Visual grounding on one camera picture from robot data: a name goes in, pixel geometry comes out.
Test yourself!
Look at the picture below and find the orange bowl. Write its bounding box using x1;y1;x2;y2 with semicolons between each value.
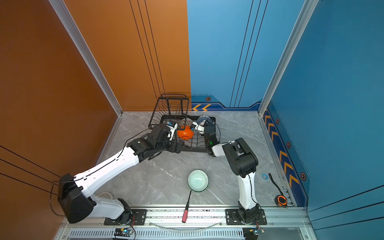
177;126;194;140

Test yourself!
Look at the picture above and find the blue triangle patterned bowl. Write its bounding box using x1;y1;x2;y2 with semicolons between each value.
196;116;214;125

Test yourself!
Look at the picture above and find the mint green bowl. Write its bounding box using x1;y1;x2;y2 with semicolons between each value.
188;170;209;193

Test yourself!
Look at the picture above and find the beige brown patterned bowl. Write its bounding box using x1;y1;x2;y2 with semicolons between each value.
179;117;194;128

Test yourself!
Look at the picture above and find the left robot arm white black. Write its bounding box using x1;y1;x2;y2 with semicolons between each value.
58;121;184;225

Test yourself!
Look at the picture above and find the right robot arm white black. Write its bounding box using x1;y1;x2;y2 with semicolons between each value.
203;124;262;225

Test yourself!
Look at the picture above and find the beige masking tape roll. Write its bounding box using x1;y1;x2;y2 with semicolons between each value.
98;192;115;200

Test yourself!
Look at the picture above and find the green circuit board left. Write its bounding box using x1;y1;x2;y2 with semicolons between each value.
114;228;135;239

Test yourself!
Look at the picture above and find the circuit board right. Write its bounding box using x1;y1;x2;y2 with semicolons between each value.
243;225;265;240

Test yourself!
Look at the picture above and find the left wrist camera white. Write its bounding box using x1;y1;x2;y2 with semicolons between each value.
166;121;178;141

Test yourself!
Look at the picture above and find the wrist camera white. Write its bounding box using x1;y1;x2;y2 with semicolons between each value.
166;121;178;141
190;122;205;134

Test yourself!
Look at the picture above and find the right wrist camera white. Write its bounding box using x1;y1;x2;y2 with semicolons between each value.
190;122;205;134

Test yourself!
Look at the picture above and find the black wire dish rack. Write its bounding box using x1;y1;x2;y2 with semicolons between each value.
148;94;216;153

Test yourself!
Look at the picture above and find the red handled screwdriver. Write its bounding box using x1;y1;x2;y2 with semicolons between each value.
182;190;192;224

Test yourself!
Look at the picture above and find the clear cable loop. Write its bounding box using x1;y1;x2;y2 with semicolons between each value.
148;221;224;232

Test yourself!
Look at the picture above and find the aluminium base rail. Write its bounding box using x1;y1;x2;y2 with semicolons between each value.
55;205;317;240

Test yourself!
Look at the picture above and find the aluminium corner post left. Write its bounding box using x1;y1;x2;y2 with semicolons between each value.
49;0;123;117

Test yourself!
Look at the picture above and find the aluminium corner post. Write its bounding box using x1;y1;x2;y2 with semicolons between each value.
49;0;123;117
258;0;319;117

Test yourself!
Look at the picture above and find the aluminium corner post right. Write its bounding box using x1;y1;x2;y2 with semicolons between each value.
258;0;319;117

